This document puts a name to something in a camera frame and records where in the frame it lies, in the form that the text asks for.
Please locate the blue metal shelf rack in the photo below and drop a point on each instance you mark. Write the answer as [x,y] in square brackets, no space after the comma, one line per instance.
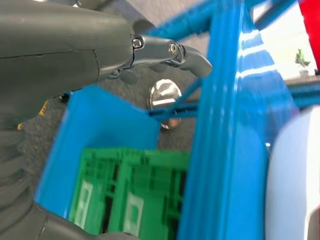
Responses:
[225,132]

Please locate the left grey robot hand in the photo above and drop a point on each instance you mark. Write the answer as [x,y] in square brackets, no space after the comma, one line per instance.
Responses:
[62,43]

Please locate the potted green plant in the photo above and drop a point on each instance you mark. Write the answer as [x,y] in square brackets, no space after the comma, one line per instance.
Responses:
[301,59]

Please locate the red barrier belt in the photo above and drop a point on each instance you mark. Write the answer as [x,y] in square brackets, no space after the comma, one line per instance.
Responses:
[311,30]

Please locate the green plastic crate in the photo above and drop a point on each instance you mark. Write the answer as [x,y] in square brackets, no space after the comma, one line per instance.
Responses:
[87,172]
[155,185]

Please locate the chrome stanchion base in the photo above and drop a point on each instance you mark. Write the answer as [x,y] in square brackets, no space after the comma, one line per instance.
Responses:
[164,92]

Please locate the white plastic panel part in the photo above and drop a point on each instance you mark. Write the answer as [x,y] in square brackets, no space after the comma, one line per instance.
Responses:
[295,182]

